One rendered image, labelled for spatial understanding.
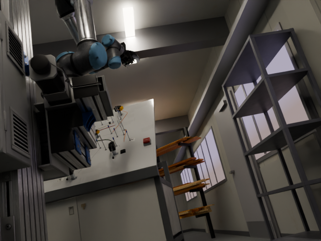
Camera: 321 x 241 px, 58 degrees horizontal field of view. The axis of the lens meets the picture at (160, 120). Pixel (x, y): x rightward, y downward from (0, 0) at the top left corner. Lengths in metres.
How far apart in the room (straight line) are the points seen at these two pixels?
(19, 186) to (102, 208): 1.09
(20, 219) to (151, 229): 1.10
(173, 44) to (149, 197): 2.56
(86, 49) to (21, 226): 0.82
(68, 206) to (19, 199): 1.15
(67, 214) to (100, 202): 0.24
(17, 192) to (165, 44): 3.32
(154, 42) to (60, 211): 2.64
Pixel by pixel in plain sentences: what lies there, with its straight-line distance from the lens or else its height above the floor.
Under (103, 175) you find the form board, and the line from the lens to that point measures 2.06.
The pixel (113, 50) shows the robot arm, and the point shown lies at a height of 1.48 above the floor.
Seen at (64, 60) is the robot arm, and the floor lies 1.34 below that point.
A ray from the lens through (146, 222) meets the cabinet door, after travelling 1.97.
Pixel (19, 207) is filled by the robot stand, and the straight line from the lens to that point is 1.02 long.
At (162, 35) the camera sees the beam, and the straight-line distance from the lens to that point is 4.15.
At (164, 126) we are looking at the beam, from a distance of 7.67.
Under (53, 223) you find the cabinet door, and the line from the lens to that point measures 2.20.
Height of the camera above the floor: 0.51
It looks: 19 degrees up
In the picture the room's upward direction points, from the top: 13 degrees counter-clockwise
